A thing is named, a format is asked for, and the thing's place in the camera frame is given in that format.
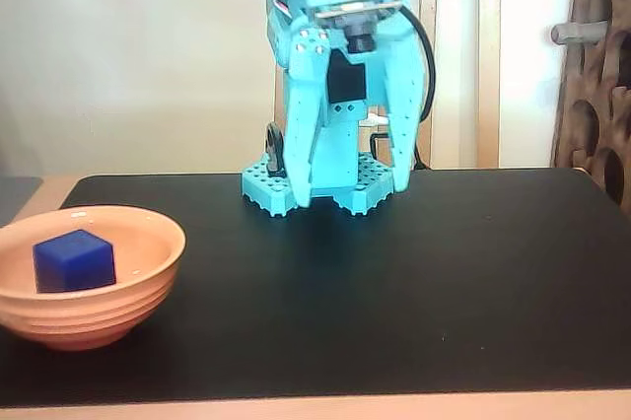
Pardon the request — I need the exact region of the black camera cable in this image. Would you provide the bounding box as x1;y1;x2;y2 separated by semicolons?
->
369;4;438;171

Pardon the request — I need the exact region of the black table mat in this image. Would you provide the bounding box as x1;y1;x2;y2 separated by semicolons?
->
0;168;631;409

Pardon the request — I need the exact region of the brown perforated wooden rack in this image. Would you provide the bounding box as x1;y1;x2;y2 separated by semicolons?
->
549;0;631;217

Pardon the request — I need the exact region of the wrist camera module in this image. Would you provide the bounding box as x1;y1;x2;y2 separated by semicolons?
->
315;0;403;54

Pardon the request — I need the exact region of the grey cylindrical peg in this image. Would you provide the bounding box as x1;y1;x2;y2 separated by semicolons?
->
550;20;610;46

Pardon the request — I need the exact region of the orange ribbed bowl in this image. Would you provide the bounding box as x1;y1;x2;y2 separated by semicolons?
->
0;206;187;352

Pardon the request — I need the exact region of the light wooden slatted frame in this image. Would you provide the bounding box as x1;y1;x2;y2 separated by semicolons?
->
273;0;502;170

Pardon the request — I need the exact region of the blue cube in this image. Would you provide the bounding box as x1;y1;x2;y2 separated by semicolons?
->
33;229;117;295

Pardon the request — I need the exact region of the black clamp knob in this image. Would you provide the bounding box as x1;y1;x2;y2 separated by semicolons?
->
264;120;290;178

